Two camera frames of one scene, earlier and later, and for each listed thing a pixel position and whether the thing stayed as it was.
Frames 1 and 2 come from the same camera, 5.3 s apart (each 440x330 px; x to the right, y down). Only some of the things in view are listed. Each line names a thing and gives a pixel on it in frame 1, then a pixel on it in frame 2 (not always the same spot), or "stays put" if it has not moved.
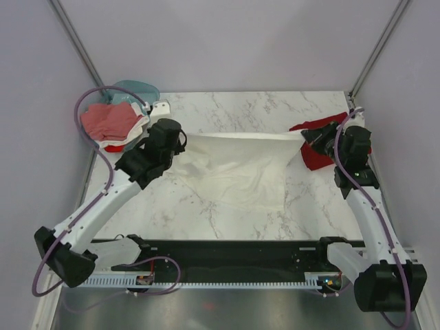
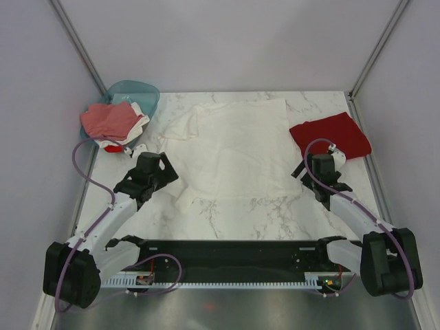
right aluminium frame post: (377, 46) stays put
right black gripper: (312, 135) to (296, 172)
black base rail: (214, 256) stays put
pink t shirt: (108, 121) stays put
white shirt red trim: (118, 146) stays put
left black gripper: (178, 148) to (167, 175)
